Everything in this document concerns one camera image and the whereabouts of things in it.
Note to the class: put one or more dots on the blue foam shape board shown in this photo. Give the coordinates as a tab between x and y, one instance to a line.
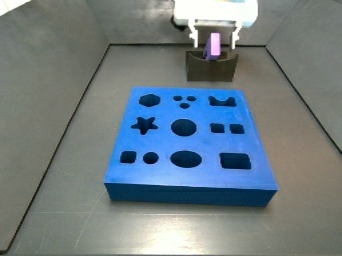
188	149

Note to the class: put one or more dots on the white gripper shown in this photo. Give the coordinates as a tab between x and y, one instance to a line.
216	13

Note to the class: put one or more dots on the black curved holder stand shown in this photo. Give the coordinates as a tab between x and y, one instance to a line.
212	71

